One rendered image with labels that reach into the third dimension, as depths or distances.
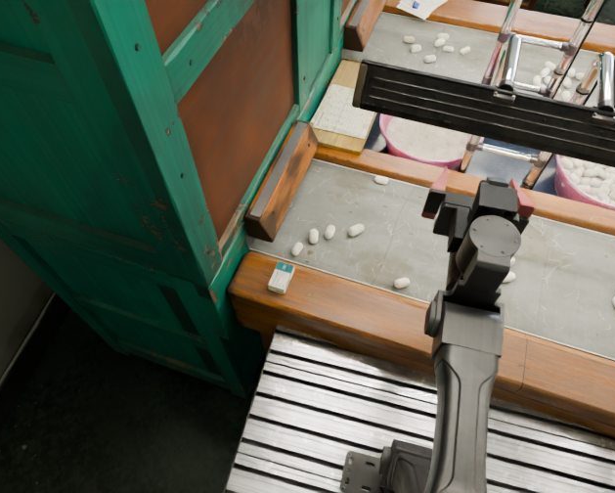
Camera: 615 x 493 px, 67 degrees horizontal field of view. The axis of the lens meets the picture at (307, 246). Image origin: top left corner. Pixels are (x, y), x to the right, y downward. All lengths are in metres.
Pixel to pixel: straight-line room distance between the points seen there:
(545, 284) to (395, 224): 0.33
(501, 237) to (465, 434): 0.21
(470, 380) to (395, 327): 0.40
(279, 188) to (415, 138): 0.45
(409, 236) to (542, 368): 0.37
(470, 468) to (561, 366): 0.50
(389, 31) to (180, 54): 1.08
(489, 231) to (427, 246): 0.51
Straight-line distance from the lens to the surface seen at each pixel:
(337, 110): 1.26
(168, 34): 0.62
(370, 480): 0.94
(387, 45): 1.56
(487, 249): 0.55
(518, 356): 0.97
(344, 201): 1.10
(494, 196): 0.59
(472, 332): 0.57
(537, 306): 1.06
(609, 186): 1.35
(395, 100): 0.84
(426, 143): 1.28
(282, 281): 0.93
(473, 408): 0.54
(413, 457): 0.79
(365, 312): 0.93
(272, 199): 0.96
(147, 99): 0.57
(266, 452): 0.95
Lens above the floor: 1.61
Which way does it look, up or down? 57 degrees down
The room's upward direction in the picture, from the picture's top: 1 degrees counter-clockwise
